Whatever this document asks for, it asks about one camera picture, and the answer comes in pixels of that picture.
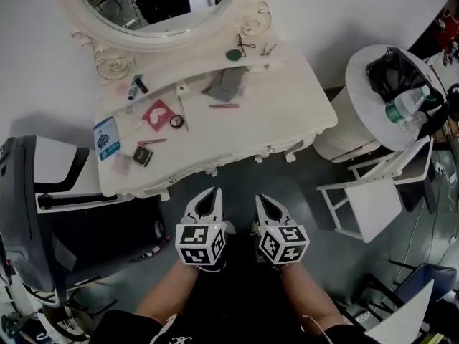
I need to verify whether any white dressing table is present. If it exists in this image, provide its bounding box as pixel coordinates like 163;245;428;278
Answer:
93;54;339;202

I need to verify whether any white framed oval mirror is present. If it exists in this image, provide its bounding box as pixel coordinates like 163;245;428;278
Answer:
53;0;279;82

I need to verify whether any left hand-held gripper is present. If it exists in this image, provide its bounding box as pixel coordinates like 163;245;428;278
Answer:
174;187;228;267

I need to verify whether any person's left forearm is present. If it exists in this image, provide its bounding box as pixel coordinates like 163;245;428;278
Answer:
135;258;202;328

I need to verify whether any thin white cosmetic brush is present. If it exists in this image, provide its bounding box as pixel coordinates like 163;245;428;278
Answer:
178;95;190;132

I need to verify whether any grey fabric pouch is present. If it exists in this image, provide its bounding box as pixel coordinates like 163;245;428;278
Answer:
201;66;250;102

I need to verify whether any person's black clothing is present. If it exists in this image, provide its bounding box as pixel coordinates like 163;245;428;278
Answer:
89;224;381;344

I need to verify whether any blue cosmetic tube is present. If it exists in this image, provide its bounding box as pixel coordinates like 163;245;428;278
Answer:
128;76;141;101

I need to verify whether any metal eyelash curler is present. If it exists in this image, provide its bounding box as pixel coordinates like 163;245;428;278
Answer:
235;34;256;59

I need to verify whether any blue seat black chair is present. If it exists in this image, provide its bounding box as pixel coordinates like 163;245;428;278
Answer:
353;259;458;331

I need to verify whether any person's right forearm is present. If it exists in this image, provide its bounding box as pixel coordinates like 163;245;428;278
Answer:
279;263;345;331

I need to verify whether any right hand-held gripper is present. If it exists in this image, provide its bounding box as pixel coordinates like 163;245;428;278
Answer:
255;193;311;267

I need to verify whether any blue card package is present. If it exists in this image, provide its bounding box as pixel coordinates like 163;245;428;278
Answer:
93;116;122;161

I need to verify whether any black square compact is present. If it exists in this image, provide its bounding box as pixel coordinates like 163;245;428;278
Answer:
131;144;153;167

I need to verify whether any white open shelf unit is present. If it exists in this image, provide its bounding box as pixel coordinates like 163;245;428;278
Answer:
316;177;403;244

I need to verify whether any green label water bottle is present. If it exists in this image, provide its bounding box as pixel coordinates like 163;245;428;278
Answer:
384;85;431;125

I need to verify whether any large black service machine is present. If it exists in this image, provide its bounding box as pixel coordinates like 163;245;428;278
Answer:
0;134;171;307

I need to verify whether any white ribbed round cabinet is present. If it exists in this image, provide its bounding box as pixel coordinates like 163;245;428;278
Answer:
313;44;437;193

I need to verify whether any black handbag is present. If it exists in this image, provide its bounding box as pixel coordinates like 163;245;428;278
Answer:
365;47;449;141

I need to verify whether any red cosmetic packet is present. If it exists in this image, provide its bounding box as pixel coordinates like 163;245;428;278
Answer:
141;99;176;132

